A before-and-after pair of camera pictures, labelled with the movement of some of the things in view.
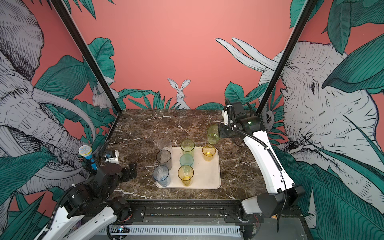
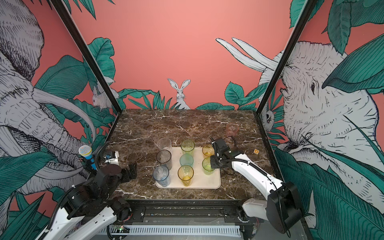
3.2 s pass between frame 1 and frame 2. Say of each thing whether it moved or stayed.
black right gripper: moved
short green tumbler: moved
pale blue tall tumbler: stayed
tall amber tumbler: stayed
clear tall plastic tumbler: stayed
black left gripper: stayed
